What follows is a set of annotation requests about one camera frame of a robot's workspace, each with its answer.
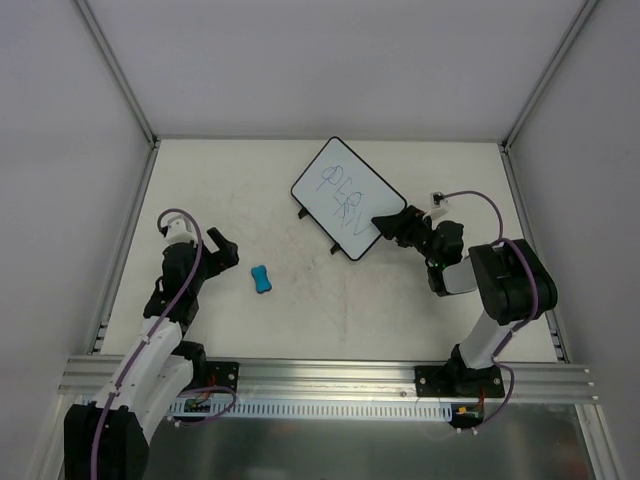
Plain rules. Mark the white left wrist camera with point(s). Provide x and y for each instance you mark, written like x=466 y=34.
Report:
x=178 y=231

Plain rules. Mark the white slotted cable duct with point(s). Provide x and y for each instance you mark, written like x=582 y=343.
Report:
x=404 y=410

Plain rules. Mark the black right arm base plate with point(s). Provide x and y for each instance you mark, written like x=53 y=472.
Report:
x=443 y=381

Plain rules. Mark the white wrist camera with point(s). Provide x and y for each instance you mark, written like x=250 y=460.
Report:
x=178 y=231
x=438 y=206

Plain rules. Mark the aluminium front rail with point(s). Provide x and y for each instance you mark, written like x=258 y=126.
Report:
x=375 y=381

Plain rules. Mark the right aluminium frame post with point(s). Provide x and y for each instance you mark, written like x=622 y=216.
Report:
x=571 y=34

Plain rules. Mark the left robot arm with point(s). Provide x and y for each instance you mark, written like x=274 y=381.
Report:
x=109 y=437

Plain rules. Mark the black framed whiteboard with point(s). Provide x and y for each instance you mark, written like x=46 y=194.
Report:
x=342 y=193

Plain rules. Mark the blue whiteboard eraser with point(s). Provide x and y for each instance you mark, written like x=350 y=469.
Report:
x=261 y=279

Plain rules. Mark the left table edge rail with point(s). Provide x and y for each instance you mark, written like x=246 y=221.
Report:
x=108 y=295

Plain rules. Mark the aluminium frame post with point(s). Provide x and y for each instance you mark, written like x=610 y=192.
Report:
x=571 y=34
x=115 y=69

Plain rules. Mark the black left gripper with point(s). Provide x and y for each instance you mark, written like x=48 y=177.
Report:
x=211 y=261

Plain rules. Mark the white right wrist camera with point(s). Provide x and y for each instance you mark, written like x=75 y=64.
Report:
x=438 y=206

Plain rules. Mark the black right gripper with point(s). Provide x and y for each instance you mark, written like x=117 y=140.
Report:
x=413 y=229

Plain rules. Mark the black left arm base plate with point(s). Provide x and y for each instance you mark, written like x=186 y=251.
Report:
x=215 y=374

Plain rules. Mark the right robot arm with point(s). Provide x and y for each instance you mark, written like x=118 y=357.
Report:
x=514 y=289

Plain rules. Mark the left aluminium frame post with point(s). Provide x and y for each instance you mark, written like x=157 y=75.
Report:
x=115 y=69

